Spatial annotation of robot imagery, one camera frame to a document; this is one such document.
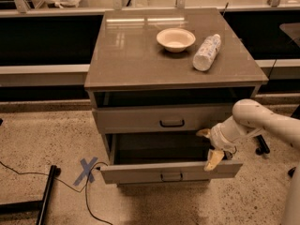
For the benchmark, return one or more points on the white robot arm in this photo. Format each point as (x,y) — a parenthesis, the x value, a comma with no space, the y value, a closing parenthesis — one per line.
(249,118)

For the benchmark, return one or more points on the black stand leg right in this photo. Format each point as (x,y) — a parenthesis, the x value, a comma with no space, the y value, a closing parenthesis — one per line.
(262,147)

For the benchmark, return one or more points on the clear plastic water bottle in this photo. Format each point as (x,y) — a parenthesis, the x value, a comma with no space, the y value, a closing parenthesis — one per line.
(205,56)

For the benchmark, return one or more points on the grey drawer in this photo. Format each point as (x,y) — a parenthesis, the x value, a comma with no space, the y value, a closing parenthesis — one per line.
(160,118)
(162,157)

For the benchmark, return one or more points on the grey drawer cabinet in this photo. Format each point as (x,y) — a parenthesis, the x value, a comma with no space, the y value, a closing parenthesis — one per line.
(129,68)

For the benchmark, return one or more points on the black stand leg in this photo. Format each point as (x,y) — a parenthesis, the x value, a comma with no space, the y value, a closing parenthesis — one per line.
(262,147)
(41,206)

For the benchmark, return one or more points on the black caster wheel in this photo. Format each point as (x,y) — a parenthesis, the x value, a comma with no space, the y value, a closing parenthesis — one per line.
(291,171)

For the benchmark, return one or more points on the grey top drawer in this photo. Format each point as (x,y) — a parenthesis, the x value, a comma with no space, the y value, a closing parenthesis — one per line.
(160,118)

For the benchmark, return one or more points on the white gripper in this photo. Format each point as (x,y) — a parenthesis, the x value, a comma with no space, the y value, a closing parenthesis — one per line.
(219,138)

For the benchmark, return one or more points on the white paper bowl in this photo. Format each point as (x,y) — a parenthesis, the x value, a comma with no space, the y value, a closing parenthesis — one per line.
(175,40)

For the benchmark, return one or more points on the blue tape cross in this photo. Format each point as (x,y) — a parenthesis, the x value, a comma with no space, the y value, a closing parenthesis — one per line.
(86,168)

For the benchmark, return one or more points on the black stand leg left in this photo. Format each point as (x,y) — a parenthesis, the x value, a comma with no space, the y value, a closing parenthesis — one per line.
(41,206)

